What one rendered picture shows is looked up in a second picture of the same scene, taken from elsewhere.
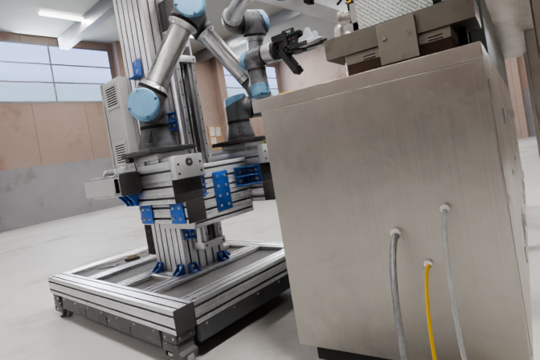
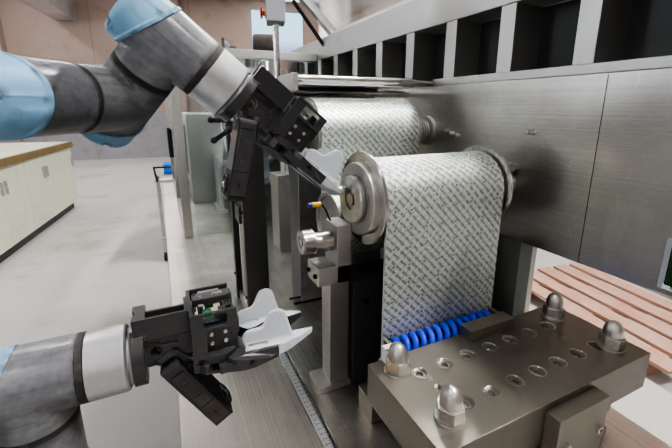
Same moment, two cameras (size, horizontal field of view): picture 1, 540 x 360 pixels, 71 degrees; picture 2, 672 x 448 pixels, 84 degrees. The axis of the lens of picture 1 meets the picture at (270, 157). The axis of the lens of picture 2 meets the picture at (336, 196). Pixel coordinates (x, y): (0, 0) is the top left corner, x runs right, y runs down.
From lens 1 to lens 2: 127 cm
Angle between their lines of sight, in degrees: 60
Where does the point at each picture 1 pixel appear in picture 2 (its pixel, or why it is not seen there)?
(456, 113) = not seen: outside the picture
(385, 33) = (570, 435)
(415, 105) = not seen: outside the picture
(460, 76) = not seen: outside the picture
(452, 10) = (629, 378)
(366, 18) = (400, 288)
